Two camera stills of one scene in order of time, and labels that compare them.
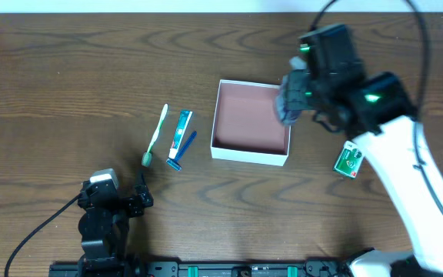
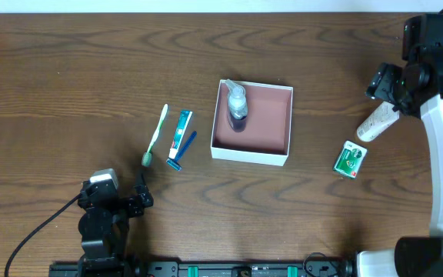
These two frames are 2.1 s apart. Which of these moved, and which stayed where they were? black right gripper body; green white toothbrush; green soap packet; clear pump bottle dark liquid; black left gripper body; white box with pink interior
Moved: clear pump bottle dark liquid; black right gripper body
Stayed: white box with pink interior; green soap packet; black left gripper body; green white toothbrush
